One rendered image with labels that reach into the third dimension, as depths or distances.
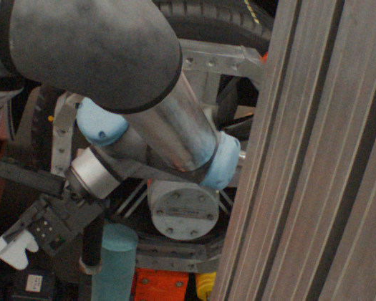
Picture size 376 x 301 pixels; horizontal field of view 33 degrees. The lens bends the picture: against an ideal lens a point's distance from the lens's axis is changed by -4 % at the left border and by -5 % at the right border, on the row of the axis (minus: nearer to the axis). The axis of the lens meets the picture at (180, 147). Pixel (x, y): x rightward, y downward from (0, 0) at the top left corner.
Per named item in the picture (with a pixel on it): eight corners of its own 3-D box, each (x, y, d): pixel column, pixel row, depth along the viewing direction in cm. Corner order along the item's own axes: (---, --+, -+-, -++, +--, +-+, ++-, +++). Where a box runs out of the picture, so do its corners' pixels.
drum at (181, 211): (206, 186, 146) (217, 131, 139) (215, 246, 128) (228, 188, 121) (142, 180, 144) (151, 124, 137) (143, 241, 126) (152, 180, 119)
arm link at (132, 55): (181, -54, 45) (251, 135, 92) (55, -81, 48) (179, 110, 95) (116, 87, 43) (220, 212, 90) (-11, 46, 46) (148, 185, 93)
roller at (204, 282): (209, 235, 180) (213, 218, 177) (219, 309, 155) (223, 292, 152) (188, 233, 179) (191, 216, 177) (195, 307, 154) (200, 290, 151)
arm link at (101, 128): (159, 101, 85) (177, 125, 96) (85, 77, 88) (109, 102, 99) (136, 157, 84) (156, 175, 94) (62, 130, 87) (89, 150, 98)
